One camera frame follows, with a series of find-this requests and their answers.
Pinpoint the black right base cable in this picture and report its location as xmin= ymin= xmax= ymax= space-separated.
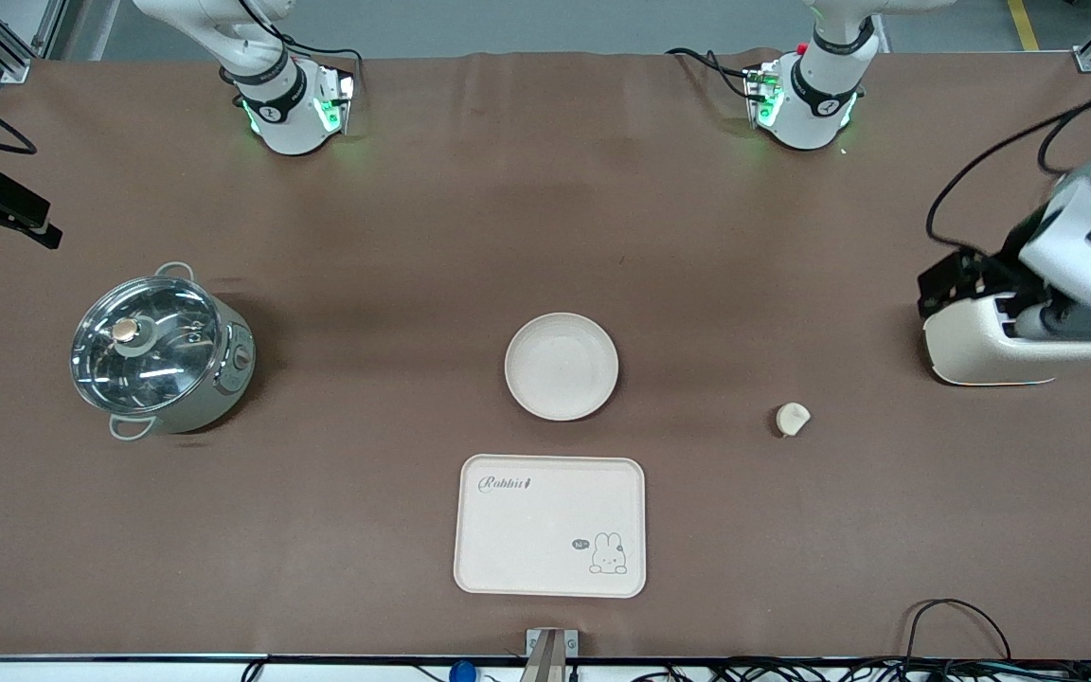
xmin=276 ymin=38 xmax=365 ymax=96

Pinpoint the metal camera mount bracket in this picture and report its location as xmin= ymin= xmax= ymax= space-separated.
xmin=525 ymin=627 xmax=579 ymax=682

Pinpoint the glass pot lid with knob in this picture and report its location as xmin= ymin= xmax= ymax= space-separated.
xmin=70 ymin=276 xmax=224 ymax=416

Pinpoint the steel electric cooking pot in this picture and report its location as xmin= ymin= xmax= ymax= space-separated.
xmin=81 ymin=261 xmax=259 ymax=442

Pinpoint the black left base cable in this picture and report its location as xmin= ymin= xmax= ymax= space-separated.
xmin=665 ymin=46 xmax=757 ymax=101

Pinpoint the black looped table cable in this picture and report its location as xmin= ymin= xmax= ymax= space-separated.
xmin=903 ymin=598 xmax=1013 ymax=664

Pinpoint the cream round plate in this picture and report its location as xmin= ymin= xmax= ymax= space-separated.
xmin=504 ymin=312 xmax=621 ymax=422

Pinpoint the brown table cover mat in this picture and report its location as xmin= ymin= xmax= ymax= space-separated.
xmin=0 ymin=47 xmax=1091 ymax=662

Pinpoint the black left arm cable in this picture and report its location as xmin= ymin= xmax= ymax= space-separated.
xmin=925 ymin=93 xmax=1091 ymax=255

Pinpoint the black base cable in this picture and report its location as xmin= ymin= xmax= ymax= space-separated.
xmin=665 ymin=46 xmax=757 ymax=101
xmin=276 ymin=38 xmax=365 ymax=96

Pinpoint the cream rabbit print tray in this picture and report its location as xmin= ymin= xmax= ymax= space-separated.
xmin=453 ymin=454 xmax=648 ymax=600

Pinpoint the cream two-slot toaster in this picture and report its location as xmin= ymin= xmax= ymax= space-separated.
xmin=922 ymin=292 xmax=1091 ymax=387

